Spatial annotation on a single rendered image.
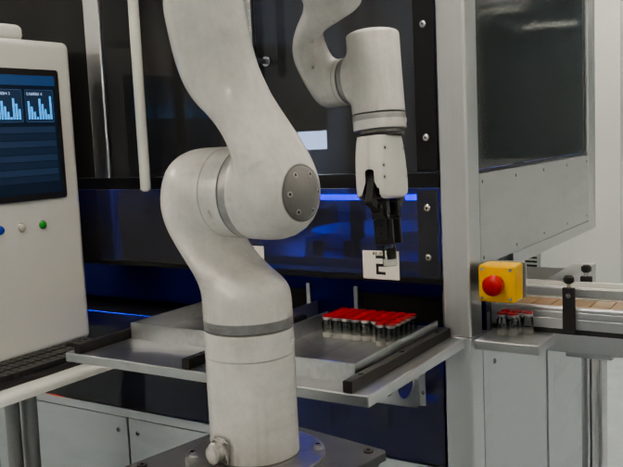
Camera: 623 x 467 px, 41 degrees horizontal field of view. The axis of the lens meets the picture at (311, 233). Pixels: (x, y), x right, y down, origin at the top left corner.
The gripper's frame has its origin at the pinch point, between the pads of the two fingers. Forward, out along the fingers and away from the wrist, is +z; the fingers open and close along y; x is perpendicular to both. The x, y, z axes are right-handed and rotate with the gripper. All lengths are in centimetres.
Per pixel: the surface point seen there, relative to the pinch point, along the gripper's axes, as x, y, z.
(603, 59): -57, -493, -93
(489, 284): 5.0, -32.1, 12.5
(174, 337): -56, -12, 20
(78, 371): -82, -10, 27
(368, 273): -22.6, -36.5, 10.0
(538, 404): -2, -82, 48
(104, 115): -94, -37, -33
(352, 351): -18.6, -19.4, 23.2
